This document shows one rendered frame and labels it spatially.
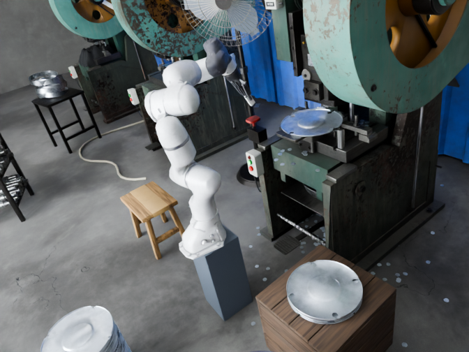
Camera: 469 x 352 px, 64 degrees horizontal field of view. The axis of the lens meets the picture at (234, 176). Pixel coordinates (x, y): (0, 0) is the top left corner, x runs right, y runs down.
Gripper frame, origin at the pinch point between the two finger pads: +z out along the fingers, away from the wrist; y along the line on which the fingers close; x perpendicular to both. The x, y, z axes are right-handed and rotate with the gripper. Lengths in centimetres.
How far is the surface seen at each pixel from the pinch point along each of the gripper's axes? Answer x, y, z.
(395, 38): 30, 71, -21
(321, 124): 6.4, 39.2, 11.7
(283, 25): 24.5, 20.4, -27.7
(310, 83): 15.2, 33.2, -4.6
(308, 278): -52, 73, 28
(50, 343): -140, 23, -10
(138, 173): -68, -140, 64
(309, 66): 20.8, 29.9, -9.3
